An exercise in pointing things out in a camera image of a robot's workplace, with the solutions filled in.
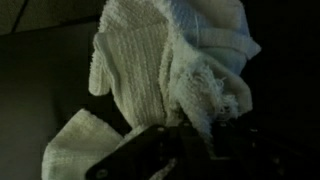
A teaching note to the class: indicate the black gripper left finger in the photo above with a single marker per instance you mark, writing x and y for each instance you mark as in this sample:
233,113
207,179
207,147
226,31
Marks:
146,153

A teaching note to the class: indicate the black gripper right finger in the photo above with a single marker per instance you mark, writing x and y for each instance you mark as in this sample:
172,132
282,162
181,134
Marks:
263,156

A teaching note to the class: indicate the white terry towel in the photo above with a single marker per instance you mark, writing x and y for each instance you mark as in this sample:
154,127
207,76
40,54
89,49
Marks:
140,73

